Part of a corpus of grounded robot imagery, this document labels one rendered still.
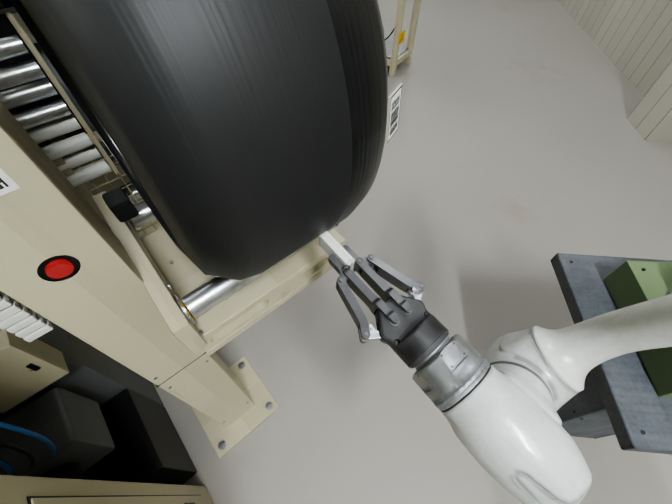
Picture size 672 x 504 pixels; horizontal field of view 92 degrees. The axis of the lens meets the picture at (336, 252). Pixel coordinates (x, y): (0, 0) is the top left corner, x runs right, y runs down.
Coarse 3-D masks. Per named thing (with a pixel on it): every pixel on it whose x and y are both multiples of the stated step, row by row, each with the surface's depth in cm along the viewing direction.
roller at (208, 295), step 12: (312, 240) 67; (276, 264) 64; (252, 276) 61; (204, 288) 58; (216, 288) 58; (228, 288) 59; (240, 288) 61; (180, 300) 57; (192, 300) 57; (204, 300) 57; (216, 300) 58; (192, 312) 56; (204, 312) 58
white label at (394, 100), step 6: (396, 90) 38; (390, 96) 37; (396, 96) 39; (390, 102) 38; (396, 102) 40; (390, 108) 38; (396, 108) 40; (390, 114) 39; (396, 114) 41; (390, 120) 40; (396, 120) 42; (390, 126) 41; (396, 126) 43; (390, 132) 41; (390, 138) 42
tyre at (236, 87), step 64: (64, 0) 22; (128, 0) 22; (192, 0) 23; (256, 0) 25; (320, 0) 28; (64, 64) 26; (128, 64) 23; (192, 64) 24; (256, 64) 26; (320, 64) 29; (384, 64) 35; (128, 128) 26; (192, 128) 26; (256, 128) 28; (320, 128) 32; (384, 128) 39; (192, 192) 29; (256, 192) 31; (320, 192) 38; (192, 256) 42; (256, 256) 39
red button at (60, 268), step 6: (48, 264) 43; (54, 264) 43; (60, 264) 43; (66, 264) 44; (72, 264) 44; (48, 270) 43; (54, 270) 43; (60, 270) 44; (66, 270) 44; (72, 270) 45; (54, 276) 44; (60, 276) 44; (66, 276) 45
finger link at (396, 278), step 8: (368, 256) 50; (376, 264) 50; (384, 264) 50; (376, 272) 51; (384, 272) 50; (392, 272) 49; (400, 272) 49; (392, 280) 50; (400, 280) 49; (408, 280) 49; (400, 288) 50; (416, 288) 48; (424, 288) 48
